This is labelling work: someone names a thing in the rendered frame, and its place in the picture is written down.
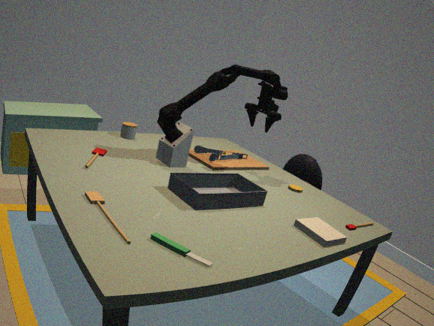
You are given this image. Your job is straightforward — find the beige flat rectangular block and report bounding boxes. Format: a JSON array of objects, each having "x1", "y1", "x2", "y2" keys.
[{"x1": 294, "y1": 217, "x2": 347, "y2": 247}]

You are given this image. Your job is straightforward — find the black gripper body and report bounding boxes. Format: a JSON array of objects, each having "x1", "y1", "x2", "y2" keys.
[{"x1": 245, "y1": 95, "x2": 282, "y2": 119}]

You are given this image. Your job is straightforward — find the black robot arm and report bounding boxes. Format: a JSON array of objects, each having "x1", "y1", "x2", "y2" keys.
[{"x1": 157, "y1": 65, "x2": 288, "y2": 143}]

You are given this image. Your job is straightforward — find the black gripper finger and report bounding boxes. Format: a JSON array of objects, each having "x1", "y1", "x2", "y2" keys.
[
  {"x1": 264, "y1": 117, "x2": 279, "y2": 132},
  {"x1": 246, "y1": 110, "x2": 258, "y2": 126}
]

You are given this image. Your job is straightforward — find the light wooden board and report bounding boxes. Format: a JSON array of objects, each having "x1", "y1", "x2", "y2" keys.
[{"x1": 188, "y1": 149, "x2": 270, "y2": 171}]

